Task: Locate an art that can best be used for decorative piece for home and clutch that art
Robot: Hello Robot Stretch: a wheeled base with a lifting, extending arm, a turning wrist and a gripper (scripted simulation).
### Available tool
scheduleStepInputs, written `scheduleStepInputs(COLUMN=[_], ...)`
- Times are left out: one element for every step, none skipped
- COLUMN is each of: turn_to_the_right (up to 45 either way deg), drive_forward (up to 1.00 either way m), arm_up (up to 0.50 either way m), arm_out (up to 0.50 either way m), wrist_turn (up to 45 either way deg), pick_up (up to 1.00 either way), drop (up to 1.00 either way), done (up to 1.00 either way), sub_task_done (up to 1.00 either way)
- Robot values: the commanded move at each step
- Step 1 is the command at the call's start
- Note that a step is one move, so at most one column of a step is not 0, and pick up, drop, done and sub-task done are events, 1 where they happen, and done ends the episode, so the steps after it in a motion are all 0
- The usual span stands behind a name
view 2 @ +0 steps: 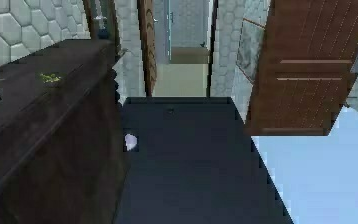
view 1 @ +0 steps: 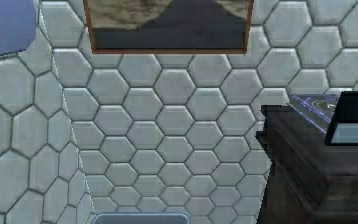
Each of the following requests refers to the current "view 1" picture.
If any dark blue patterned book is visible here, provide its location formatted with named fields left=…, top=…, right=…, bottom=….
left=288, top=93, right=341, bottom=135

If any dark wooden cabinet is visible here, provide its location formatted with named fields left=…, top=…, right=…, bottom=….
left=255, top=104, right=358, bottom=224

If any blue window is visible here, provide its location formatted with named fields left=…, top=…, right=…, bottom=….
left=0, top=0, right=37, bottom=59

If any grey bin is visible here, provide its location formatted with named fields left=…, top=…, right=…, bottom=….
left=90, top=212, right=191, bottom=224

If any brown framed wall picture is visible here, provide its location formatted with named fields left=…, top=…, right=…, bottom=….
left=82, top=0, right=255, bottom=55

